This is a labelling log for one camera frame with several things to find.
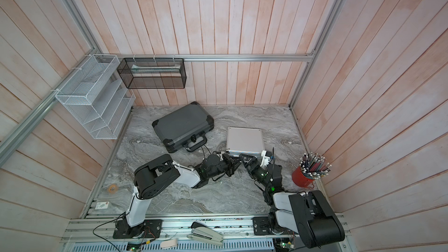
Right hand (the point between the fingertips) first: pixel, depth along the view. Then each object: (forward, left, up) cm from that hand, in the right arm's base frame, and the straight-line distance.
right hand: (242, 158), depth 85 cm
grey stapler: (-31, +18, -7) cm, 36 cm away
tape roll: (-14, +64, -7) cm, 66 cm away
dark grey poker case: (+20, +32, +1) cm, 38 cm away
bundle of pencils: (-5, -31, +5) cm, 32 cm away
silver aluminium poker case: (+14, -3, -5) cm, 15 cm away
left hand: (-1, -1, +1) cm, 2 cm away
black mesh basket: (+48, +53, +17) cm, 74 cm away
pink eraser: (-35, +30, -6) cm, 47 cm away
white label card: (-22, +65, -6) cm, 69 cm away
